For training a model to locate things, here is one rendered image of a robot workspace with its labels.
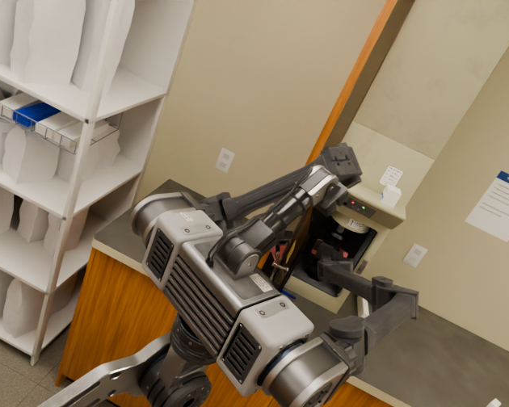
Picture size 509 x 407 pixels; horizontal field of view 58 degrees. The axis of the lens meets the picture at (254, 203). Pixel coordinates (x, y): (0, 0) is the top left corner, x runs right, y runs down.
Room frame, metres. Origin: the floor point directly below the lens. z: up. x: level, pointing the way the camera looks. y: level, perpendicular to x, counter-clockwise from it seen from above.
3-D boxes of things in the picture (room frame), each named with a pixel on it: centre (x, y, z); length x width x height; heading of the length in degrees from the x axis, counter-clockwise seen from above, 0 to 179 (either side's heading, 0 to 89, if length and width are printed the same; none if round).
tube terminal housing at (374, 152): (1.75, -0.37, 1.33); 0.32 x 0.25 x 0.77; 85
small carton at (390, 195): (1.56, -0.43, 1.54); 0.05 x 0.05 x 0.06; 0
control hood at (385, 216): (1.56, -0.35, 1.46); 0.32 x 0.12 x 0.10; 85
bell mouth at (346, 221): (1.72, -0.38, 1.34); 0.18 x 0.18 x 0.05
